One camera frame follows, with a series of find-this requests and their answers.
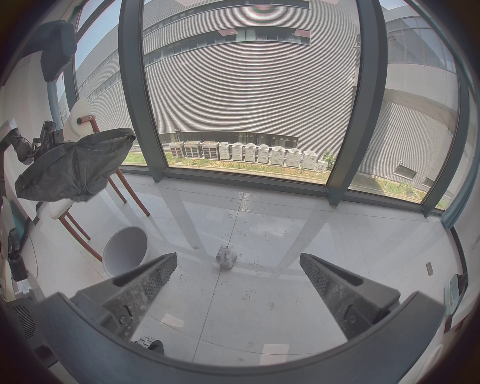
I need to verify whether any white trash bin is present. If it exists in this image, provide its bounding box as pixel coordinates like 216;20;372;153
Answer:
102;226;149;278

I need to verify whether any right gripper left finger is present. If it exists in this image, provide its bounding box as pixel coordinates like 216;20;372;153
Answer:
69;252;178;342

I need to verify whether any white paper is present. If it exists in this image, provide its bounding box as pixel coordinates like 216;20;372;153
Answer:
215;244;237;270

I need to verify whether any window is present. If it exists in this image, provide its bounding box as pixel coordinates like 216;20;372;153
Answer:
56;0;480;229

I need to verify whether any black plastic bag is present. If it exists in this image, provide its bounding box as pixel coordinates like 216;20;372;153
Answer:
15;127;136;203

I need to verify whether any white cushioned wooden chair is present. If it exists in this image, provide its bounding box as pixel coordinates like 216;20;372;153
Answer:
48;98;151;263

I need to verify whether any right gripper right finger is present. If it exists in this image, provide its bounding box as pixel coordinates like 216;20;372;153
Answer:
299;253;402;341

